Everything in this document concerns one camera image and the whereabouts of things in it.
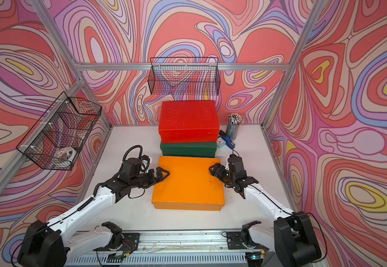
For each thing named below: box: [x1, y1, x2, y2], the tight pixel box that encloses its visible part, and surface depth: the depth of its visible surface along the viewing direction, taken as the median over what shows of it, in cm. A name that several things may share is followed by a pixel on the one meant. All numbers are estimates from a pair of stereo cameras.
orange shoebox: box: [151, 156, 225, 212], surface depth 80 cm
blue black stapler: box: [217, 130, 236, 150], surface depth 110 cm
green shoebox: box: [160, 141, 218, 158], surface depth 98 cm
